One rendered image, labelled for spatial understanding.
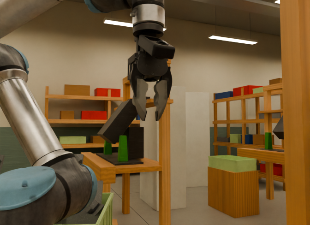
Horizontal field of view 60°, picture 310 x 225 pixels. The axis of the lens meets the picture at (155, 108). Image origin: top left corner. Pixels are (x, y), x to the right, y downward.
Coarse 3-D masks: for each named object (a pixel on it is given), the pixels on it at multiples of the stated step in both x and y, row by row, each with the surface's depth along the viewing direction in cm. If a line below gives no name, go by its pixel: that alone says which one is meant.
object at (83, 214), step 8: (80, 160) 117; (96, 192) 113; (96, 200) 111; (96, 208) 110; (72, 216) 103; (80, 216) 103; (88, 216) 103; (96, 216) 103; (64, 224) 107; (72, 224) 102
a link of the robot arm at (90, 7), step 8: (88, 0) 64; (96, 0) 61; (104, 0) 61; (112, 0) 62; (120, 0) 62; (88, 8) 66; (96, 8) 65; (104, 8) 65; (112, 8) 65; (120, 8) 65; (128, 8) 65
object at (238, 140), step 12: (216, 96) 748; (228, 96) 704; (240, 96) 646; (252, 96) 609; (216, 108) 752; (228, 108) 767; (216, 120) 743; (228, 120) 694; (240, 120) 644; (252, 120) 607; (276, 120) 543; (216, 132) 747; (228, 132) 762; (216, 144) 733; (228, 144) 684; (240, 144) 649; (252, 144) 620; (264, 144) 595; (264, 168) 582; (276, 168) 550; (276, 180) 540
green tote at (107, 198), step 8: (104, 200) 124; (112, 200) 120; (104, 208) 101; (112, 208) 120; (104, 216) 96; (112, 216) 124; (80, 224) 85; (88, 224) 85; (96, 224) 85; (104, 224) 96
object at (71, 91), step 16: (48, 96) 621; (64, 96) 633; (80, 96) 647; (96, 96) 666; (112, 96) 687; (64, 112) 642; (96, 112) 669; (64, 144) 631; (80, 144) 645; (96, 144) 656; (112, 144) 669
